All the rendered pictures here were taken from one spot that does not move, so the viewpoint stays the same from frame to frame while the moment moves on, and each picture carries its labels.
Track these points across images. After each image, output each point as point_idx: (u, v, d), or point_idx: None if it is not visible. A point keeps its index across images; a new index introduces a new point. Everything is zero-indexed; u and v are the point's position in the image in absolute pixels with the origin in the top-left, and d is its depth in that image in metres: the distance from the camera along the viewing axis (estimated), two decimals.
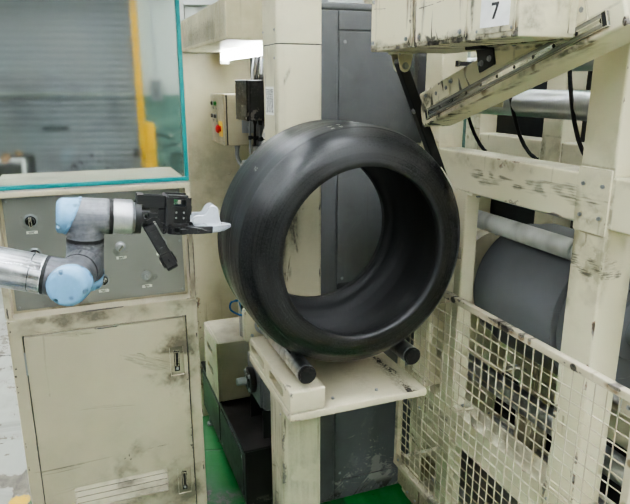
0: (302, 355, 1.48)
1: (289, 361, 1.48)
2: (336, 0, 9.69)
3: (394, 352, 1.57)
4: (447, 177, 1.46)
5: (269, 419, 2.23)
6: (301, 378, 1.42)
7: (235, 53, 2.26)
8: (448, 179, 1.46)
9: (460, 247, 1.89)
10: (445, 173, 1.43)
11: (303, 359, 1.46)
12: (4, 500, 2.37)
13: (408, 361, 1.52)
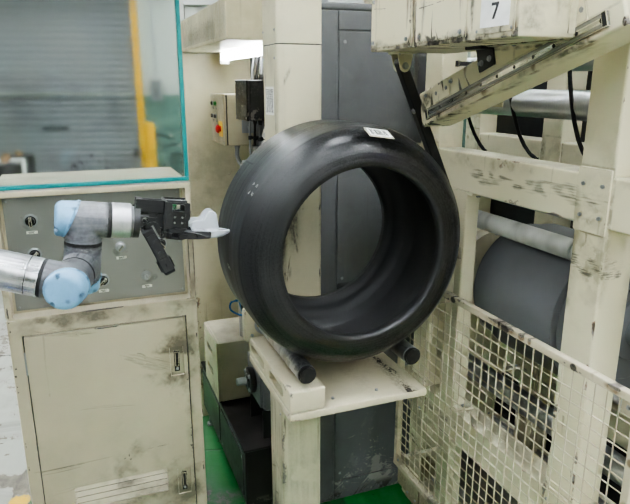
0: (289, 363, 1.47)
1: None
2: (336, 0, 9.69)
3: None
4: (377, 130, 1.36)
5: (269, 419, 2.23)
6: (311, 380, 1.43)
7: (235, 53, 2.26)
8: (378, 130, 1.36)
9: (460, 247, 1.89)
10: (371, 132, 1.34)
11: (292, 369, 1.46)
12: (4, 500, 2.37)
13: (417, 360, 1.53)
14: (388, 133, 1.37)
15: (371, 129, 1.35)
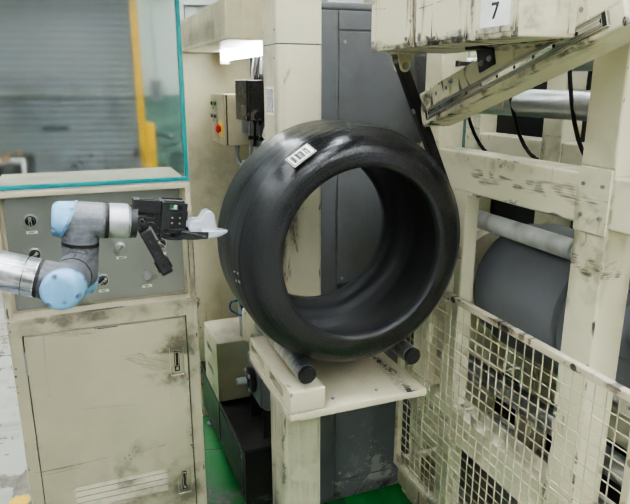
0: None
1: (295, 355, 1.48)
2: (336, 0, 9.69)
3: (395, 344, 1.56)
4: (298, 152, 1.31)
5: (269, 419, 2.23)
6: (302, 372, 1.42)
7: (235, 53, 2.26)
8: (299, 152, 1.31)
9: (460, 247, 1.89)
10: (294, 162, 1.29)
11: None
12: (4, 500, 2.37)
13: (407, 355, 1.51)
14: (309, 147, 1.31)
15: (292, 157, 1.30)
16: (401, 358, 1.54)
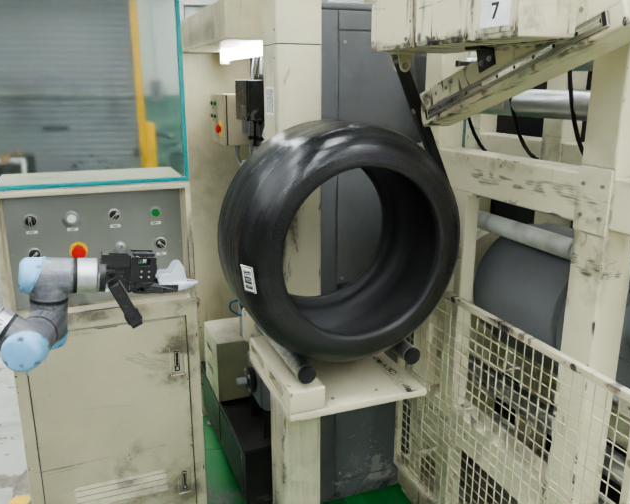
0: None
1: None
2: (336, 0, 9.69)
3: (407, 341, 1.58)
4: (245, 278, 1.33)
5: (269, 419, 2.23)
6: (313, 371, 1.43)
7: (235, 53, 2.26)
8: (245, 277, 1.33)
9: (460, 247, 1.89)
10: (251, 289, 1.33)
11: None
12: (4, 500, 2.37)
13: (417, 351, 1.52)
14: (245, 268, 1.32)
15: (246, 285, 1.34)
16: (407, 345, 1.54)
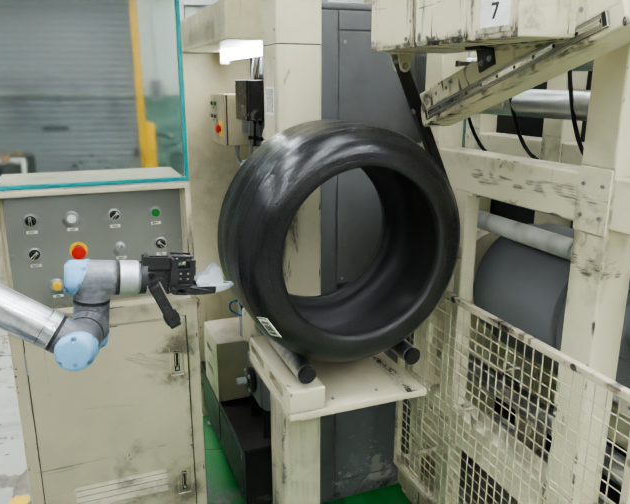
0: None
1: None
2: (336, 0, 9.69)
3: (406, 340, 1.57)
4: (266, 327, 1.38)
5: (269, 419, 2.23)
6: (312, 369, 1.42)
7: (235, 53, 2.26)
8: (265, 326, 1.38)
9: (460, 247, 1.89)
10: (275, 334, 1.38)
11: None
12: (4, 500, 2.37)
13: (416, 350, 1.52)
14: (261, 319, 1.36)
15: (270, 332, 1.39)
16: (405, 346, 1.53)
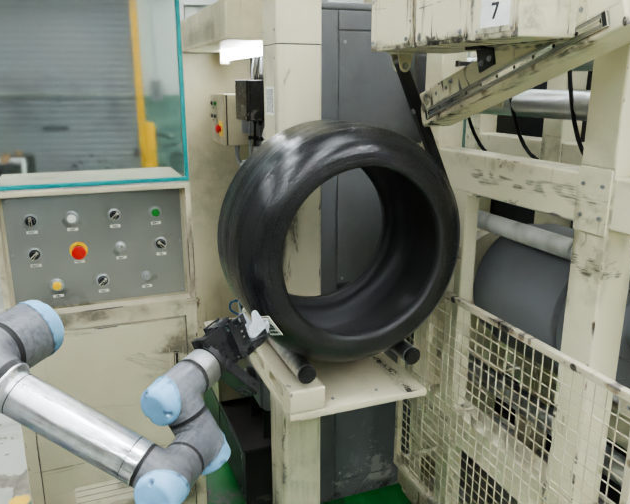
0: None
1: None
2: (336, 0, 9.69)
3: (406, 340, 1.57)
4: None
5: (269, 419, 2.23)
6: (312, 369, 1.42)
7: (235, 53, 2.26)
8: None
9: (460, 247, 1.89)
10: (276, 333, 1.38)
11: None
12: (4, 500, 2.37)
13: (416, 350, 1.52)
14: (262, 318, 1.37)
15: (270, 331, 1.39)
16: (405, 346, 1.53)
